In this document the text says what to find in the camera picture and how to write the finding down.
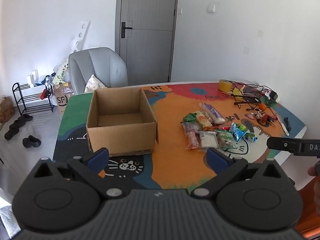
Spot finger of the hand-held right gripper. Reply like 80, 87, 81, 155
266, 137, 300, 155

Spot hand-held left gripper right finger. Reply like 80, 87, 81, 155
192, 147, 288, 198

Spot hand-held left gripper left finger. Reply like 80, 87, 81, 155
32, 148, 123, 198

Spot blue snack packet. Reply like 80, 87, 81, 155
229, 122, 248, 142

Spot dark green snack packet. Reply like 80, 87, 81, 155
182, 112, 199, 123

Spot green and white snack packet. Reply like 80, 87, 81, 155
215, 129, 237, 149

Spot red striped snack packet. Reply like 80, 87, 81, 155
185, 131, 200, 151

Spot small figurine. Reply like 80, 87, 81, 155
254, 110, 267, 122

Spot orange snack packet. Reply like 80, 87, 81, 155
195, 111, 213, 130

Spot colourful printed table mat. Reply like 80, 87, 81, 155
53, 82, 307, 190

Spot clear pink snack packet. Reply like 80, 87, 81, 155
182, 122, 200, 133

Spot purple and white snack packet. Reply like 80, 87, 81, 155
199, 102, 225, 125

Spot orange seat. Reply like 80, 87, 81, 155
296, 180, 320, 237

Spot printed brown paper bag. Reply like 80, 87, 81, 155
53, 82, 75, 123

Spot yellow tape roll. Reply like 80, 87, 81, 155
219, 79, 234, 92

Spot dotted white cushion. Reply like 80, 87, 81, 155
84, 74, 108, 93

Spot black shoe rack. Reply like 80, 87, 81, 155
12, 81, 54, 117

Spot white and green plastic bag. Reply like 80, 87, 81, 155
52, 61, 69, 84

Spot grey armchair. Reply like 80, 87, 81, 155
68, 47, 128, 95

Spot small brown cardboard box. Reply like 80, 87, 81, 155
0, 96, 15, 123

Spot silver foil sheet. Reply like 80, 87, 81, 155
0, 187, 20, 239

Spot grey door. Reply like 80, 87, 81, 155
115, 0, 179, 87

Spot white foam board with holes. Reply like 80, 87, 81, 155
69, 20, 90, 53

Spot white handled tool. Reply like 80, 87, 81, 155
279, 119, 290, 136

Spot black wire rack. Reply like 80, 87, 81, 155
229, 80, 270, 109

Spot white wall-mounted box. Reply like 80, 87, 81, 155
27, 69, 39, 85

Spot black door handle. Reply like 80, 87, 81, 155
121, 22, 133, 39

